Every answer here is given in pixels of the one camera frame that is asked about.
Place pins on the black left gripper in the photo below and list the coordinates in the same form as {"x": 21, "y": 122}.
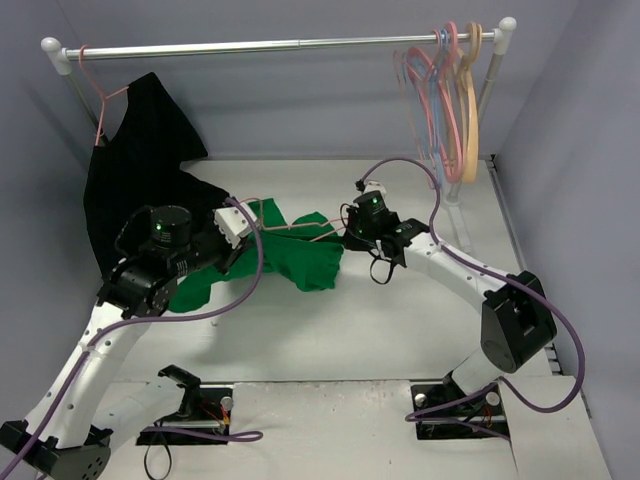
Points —
{"x": 226, "y": 253}

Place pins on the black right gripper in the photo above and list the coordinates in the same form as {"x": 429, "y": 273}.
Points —
{"x": 351, "y": 229}

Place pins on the green t shirt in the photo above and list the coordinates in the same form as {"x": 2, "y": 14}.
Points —
{"x": 310, "y": 266}

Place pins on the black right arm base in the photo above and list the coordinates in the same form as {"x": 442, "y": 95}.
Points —
{"x": 441, "y": 412}

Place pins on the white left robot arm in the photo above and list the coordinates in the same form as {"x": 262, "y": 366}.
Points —
{"x": 67, "y": 435}

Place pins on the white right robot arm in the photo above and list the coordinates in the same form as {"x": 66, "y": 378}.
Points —
{"x": 514, "y": 326}

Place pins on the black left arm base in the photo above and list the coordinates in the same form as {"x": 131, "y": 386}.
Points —
{"x": 204, "y": 408}

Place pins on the black t shirt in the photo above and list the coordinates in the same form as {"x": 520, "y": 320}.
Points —
{"x": 141, "y": 166}

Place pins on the wooden hanger front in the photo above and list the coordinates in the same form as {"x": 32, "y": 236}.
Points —
{"x": 464, "y": 87}

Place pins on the blue hanger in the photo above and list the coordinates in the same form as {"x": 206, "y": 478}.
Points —
{"x": 422, "y": 74}

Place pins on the silver clothes rack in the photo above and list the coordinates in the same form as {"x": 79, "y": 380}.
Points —
{"x": 289, "y": 99}

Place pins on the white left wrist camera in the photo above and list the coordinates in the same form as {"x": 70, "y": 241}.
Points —
{"x": 233, "y": 224}

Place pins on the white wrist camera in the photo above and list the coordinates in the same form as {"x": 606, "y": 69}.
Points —
{"x": 368, "y": 186}
{"x": 233, "y": 224}

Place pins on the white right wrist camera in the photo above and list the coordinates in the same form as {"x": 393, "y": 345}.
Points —
{"x": 368, "y": 186}

